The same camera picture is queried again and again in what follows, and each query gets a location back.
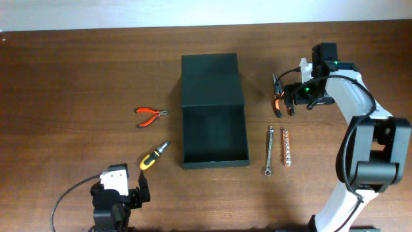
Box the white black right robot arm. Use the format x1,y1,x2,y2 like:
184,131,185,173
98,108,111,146
273,43,411,231

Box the red handled cutting pliers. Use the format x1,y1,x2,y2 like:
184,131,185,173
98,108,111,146
134,107,169,129

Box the silver ring wrench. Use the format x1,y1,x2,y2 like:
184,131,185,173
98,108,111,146
265,126,274,177

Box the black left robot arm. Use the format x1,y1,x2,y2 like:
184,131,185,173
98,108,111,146
90,169,151,231

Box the orange black needle-nose pliers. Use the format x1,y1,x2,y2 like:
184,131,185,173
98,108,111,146
273,74,283,118

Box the orange socket bit rail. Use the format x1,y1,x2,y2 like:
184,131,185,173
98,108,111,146
283,129,292,167

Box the black open gift box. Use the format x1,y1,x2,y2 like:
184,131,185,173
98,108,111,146
181,53,250,169

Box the yellow black screwdriver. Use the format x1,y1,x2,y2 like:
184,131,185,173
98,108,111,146
139,141,170,170

